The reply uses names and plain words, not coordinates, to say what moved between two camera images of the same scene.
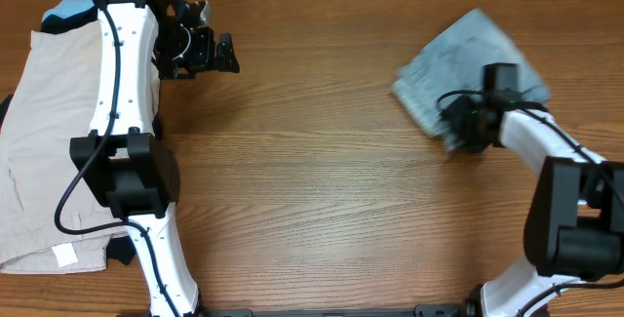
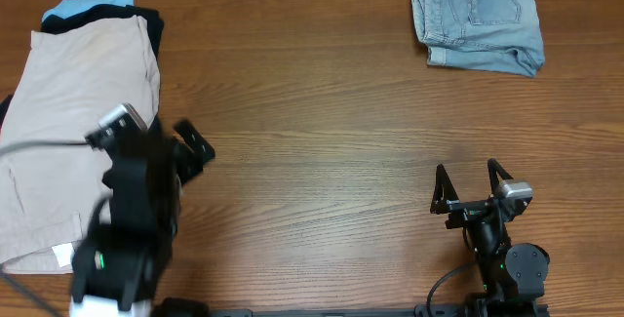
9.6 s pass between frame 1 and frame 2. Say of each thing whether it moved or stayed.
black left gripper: moved
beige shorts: stayed
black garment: stayed
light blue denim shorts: moved
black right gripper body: moved
